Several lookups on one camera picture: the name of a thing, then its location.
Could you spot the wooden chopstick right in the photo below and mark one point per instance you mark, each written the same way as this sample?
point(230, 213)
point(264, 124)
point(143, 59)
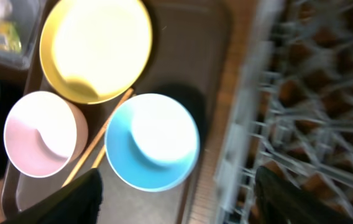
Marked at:
point(102, 152)

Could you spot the grey dishwasher rack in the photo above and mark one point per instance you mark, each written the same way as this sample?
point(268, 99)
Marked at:
point(293, 109)

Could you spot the light blue bowl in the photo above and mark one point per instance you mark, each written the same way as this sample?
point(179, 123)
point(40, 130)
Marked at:
point(152, 142)

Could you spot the wooden chopstick left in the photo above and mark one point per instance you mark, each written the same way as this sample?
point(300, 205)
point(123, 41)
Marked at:
point(96, 139)

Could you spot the wooden chopstick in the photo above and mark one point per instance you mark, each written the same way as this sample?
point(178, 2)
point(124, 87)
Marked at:
point(102, 152)
point(96, 139)

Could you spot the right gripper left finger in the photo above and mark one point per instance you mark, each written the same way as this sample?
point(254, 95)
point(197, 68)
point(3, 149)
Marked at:
point(78, 202)

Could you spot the yellow round plate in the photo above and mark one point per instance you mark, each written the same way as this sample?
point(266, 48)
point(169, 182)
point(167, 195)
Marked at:
point(92, 51)

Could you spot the clear plastic waste bin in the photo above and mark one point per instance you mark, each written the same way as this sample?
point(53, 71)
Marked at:
point(19, 28)

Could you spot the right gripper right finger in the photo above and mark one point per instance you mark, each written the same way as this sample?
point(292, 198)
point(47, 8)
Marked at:
point(279, 201)

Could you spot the green snack wrapper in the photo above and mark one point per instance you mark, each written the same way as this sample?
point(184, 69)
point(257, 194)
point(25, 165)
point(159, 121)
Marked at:
point(9, 38)

